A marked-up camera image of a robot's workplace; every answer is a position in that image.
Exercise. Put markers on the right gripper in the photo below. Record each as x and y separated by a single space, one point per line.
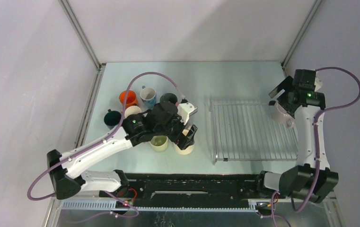
287 83

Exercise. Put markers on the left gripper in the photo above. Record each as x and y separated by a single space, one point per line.
182 141

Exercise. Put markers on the pale green cup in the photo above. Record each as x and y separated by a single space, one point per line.
159 143

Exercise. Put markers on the cream cup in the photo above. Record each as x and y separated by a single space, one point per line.
183 144

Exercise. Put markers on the white lilac mug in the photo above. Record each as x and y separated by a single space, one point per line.
280 115

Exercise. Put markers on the light blue mug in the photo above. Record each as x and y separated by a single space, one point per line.
148 96

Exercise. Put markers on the pink cup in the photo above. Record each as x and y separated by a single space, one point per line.
132 110

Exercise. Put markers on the orange mug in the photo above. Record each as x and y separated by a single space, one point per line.
129 98

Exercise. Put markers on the dark green mug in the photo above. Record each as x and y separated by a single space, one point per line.
112 118

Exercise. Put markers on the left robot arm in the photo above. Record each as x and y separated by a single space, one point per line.
71 173

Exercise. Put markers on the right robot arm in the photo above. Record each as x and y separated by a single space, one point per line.
300 106

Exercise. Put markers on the grey black mug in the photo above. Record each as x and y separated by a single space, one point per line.
169 98

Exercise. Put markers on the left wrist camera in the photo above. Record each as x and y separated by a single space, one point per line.
185 110

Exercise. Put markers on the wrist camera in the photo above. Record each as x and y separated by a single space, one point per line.
185 110
318 83

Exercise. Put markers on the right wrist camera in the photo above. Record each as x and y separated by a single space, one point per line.
318 83

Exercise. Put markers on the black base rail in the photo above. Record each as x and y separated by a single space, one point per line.
192 190

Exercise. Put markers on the wire dish rack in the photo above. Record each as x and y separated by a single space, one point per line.
246 132

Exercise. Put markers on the grey cable duct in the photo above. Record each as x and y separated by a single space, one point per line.
117 206

